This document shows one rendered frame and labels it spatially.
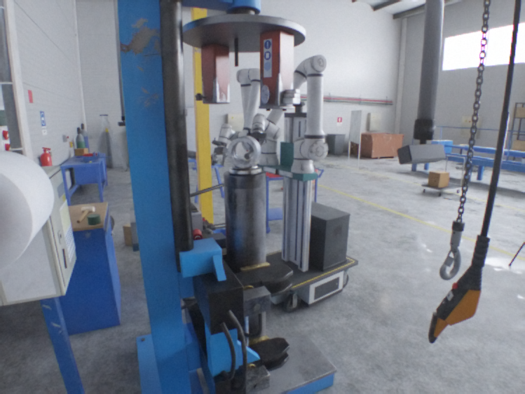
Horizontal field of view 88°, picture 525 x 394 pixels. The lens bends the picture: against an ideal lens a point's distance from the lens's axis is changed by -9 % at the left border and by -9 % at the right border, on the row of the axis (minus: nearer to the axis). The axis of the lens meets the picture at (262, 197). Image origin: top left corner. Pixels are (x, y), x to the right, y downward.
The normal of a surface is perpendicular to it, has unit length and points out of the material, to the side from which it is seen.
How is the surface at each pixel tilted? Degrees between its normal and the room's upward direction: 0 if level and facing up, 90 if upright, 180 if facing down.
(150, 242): 90
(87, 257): 90
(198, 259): 90
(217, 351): 90
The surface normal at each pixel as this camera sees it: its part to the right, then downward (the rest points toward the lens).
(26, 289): 0.41, 0.24
